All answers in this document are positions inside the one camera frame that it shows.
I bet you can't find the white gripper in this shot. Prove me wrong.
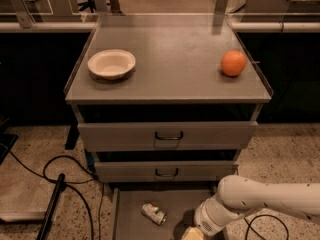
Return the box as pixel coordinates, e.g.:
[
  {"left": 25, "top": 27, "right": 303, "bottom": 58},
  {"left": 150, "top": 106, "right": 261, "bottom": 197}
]
[{"left": 181, "top": 197, "right": 254, "bottom": 240}]

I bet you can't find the crushed 7up soda can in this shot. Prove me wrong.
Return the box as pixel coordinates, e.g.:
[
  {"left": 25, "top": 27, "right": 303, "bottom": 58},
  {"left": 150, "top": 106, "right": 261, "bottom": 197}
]
[{"left": 141, "top": 203, "right": 167, "bottom": 226}]

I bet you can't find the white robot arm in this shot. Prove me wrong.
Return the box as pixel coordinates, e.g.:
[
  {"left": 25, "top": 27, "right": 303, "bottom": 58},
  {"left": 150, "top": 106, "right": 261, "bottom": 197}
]
[{"left": 181, "top": 175, "right": 320, "bottom": 240}]

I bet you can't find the bottom grey open drawer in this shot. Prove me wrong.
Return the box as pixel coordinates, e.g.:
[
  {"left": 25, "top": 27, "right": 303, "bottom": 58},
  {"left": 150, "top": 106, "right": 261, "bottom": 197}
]
[{"left": 109, "top": 182, "right": 214, "bottom": 240}]

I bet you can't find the middle grey drawer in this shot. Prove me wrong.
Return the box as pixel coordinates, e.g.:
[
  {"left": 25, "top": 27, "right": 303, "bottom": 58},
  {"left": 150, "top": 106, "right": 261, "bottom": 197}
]
[{"left": 94, "top": 150, "right": 238, "bottom": 183}]

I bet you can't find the top grey drawer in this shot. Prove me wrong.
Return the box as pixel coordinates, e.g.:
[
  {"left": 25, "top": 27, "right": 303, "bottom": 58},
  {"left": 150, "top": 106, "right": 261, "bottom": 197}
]
[{"left": 72, "top": 104, "right": 263, "bottom": 153}]

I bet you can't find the grey drawer cabinet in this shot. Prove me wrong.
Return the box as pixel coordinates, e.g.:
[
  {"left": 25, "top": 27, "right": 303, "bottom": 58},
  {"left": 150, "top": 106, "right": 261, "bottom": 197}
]
[{"left": 63, "top": 13, "right": 274, "bottom": 189}]

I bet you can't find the black bar on floor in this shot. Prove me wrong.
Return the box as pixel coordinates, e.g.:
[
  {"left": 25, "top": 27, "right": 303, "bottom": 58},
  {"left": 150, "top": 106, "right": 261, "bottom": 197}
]
[{"left": 36, "top": 174, "right": 65, "bottom": 240}]

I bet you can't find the orange fruit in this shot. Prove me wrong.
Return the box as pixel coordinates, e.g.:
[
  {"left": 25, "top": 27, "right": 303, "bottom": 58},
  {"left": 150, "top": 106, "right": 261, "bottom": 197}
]
[{"left": 220, "top": 50, "right": 246, "bottom": 77}]

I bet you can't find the white paper bowl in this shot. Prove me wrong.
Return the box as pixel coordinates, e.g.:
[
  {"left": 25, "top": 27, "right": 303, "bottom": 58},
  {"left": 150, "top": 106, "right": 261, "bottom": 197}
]
[{"left": 87, "top": 49, "right": 136, "bottom": 80}]

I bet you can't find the black cable right floor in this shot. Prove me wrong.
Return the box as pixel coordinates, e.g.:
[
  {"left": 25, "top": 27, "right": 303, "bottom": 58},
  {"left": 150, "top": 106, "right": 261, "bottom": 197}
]
[{"left": 243, "top": 213, "right": 290, "bottom": 240}]

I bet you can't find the black cable floor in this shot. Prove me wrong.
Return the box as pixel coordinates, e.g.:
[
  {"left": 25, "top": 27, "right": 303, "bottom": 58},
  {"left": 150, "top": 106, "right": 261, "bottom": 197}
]
[
  {"left": 0, "top": 143, "right": 106, "bottom": 240},
  {"left": 243, "top": 213, "right": 290, "bottom": 240}
]

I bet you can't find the black cable left floor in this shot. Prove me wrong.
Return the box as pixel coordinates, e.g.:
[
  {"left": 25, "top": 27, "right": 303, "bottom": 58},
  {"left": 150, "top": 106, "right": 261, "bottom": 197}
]
[{"left": 0, "top": 143, "right": 106, "bottom": 240}]

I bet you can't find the white horizontal rail pipe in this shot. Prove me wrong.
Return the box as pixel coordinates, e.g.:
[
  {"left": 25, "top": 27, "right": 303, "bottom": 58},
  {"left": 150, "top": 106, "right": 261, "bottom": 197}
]
[{"left": 0, "top": 22, "right": 320, "bottom": 33}]

